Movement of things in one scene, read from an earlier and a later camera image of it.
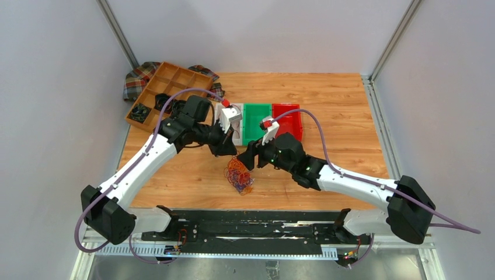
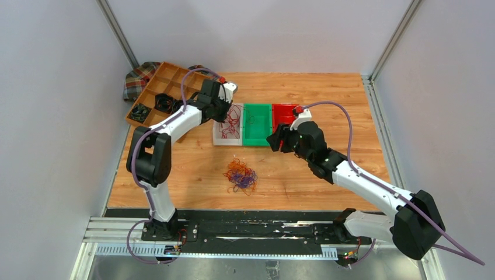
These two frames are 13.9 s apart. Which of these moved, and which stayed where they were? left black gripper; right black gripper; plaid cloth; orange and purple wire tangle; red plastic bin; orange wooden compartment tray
Moved: left black gripper; right black gripper
Stayed: red plastic bin; plaid cloth; orange wooden compartment tray; orange and purple wire tangle
